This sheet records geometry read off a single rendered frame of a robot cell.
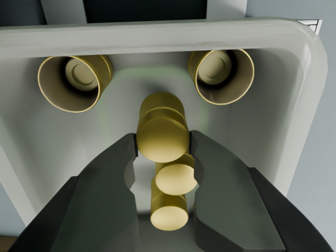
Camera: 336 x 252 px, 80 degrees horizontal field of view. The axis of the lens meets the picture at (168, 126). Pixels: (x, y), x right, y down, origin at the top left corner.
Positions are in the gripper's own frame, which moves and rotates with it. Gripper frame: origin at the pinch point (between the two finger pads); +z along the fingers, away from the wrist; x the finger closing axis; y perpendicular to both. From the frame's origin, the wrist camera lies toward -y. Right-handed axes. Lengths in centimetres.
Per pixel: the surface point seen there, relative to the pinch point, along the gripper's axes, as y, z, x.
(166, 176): 3.9, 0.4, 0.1
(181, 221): 9.3, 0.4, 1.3
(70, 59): -4.2, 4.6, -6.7
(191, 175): 3.9, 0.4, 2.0
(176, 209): 7.7, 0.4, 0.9
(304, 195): 14.1, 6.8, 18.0
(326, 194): 14.2, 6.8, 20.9
